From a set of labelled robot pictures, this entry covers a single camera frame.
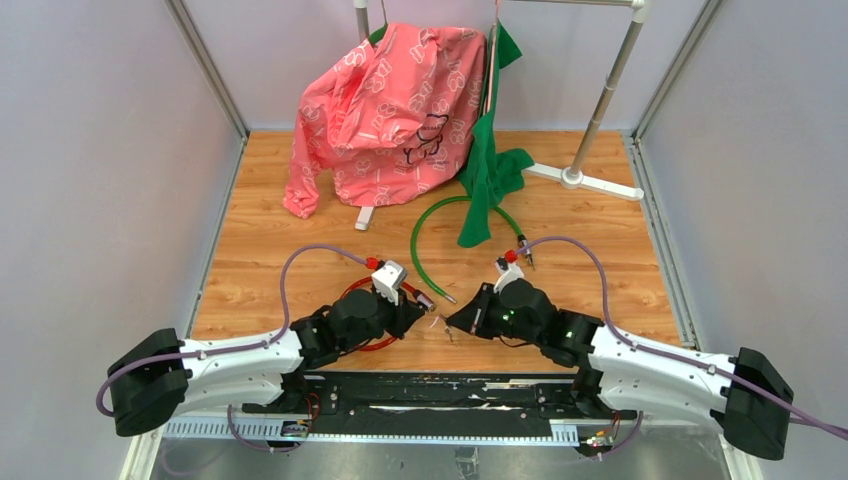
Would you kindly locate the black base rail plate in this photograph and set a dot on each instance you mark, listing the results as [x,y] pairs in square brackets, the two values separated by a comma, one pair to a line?
[434,404]

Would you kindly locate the red cable lock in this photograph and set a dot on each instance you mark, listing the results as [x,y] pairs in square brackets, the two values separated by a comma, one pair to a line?
[422,299]

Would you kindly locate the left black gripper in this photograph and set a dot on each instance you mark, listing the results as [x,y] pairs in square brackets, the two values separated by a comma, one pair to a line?
[403,315]

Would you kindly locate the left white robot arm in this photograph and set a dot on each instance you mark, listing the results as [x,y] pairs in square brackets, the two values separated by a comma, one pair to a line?
[164,376]

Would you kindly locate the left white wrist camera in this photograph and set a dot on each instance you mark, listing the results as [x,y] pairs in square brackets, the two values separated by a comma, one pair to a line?
[388,279]

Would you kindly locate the pink patterned jacket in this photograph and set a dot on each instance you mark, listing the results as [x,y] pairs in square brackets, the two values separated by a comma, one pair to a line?
[391,120]

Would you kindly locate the green cloth garment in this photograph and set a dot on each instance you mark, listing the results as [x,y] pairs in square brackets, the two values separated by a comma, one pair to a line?
[489,174]

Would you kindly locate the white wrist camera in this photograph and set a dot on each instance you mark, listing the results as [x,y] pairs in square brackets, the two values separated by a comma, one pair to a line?
[388,279]
[509,271]

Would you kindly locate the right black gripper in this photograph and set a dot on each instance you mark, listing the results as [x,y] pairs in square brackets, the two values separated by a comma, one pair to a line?
[474,315]

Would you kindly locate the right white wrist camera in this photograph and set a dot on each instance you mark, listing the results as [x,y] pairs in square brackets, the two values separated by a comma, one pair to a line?
[509,271]

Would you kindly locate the white metal clothes rack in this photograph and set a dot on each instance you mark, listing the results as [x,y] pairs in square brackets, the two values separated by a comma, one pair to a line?
[573,177]

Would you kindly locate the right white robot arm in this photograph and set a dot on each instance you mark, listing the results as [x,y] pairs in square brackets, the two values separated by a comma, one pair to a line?
[741,396]

